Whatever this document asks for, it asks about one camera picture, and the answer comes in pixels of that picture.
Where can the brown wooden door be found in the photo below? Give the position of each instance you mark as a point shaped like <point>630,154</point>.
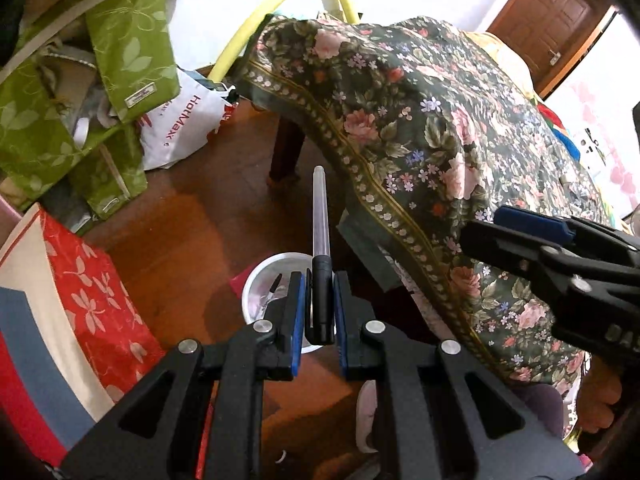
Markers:
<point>555,15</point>

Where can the person's leg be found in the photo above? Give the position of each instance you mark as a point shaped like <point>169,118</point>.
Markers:
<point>542,407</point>

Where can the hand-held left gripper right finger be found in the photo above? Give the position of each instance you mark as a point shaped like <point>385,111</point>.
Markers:
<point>340,320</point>

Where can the wooden bed leg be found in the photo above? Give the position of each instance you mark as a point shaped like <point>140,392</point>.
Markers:
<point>286,150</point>

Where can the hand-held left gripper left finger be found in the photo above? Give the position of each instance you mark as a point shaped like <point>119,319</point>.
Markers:
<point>298,320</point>

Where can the black marker pen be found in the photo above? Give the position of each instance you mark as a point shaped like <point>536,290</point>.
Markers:
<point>273,286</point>

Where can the white plastic waste bin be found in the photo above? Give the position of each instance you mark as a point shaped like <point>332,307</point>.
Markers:
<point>260,280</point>

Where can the colourful striped blanket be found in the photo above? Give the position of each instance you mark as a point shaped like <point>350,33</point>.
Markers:
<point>557,130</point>

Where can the clear pen with black cap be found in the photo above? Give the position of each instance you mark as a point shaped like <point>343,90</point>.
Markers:
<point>320,290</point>

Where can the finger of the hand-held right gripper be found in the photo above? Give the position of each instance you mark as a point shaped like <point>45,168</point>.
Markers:
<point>500,245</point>
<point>530,220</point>

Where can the person's right hand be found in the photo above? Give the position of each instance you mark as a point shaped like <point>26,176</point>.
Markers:
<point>600,395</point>

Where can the dark floral blanket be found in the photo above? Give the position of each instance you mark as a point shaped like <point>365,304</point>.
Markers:
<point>425,110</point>

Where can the white plastic shopping bag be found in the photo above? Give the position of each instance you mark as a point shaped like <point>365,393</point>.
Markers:
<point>182,120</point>

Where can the sliding wardrobe with heart stickers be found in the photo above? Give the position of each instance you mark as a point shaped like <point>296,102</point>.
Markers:
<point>600,105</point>

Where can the green leaf-print bag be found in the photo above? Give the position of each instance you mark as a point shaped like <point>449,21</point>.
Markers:
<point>35,145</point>
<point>132,45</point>

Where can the pale pink slipper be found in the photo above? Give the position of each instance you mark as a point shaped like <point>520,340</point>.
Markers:
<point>367,415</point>

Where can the red floral fabric bag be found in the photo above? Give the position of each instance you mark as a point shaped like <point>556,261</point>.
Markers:
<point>90,310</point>

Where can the yellow foam tube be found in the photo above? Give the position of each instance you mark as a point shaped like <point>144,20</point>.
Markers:
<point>240,40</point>

